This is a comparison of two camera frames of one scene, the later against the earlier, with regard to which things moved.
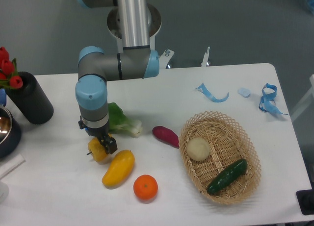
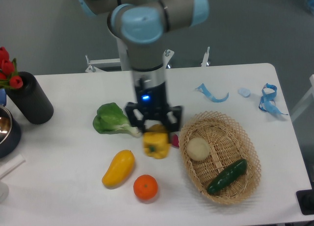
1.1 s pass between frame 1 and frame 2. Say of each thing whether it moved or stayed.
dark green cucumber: stayed
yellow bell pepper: moved
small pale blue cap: stayed
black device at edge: stayed
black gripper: moved
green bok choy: stayed
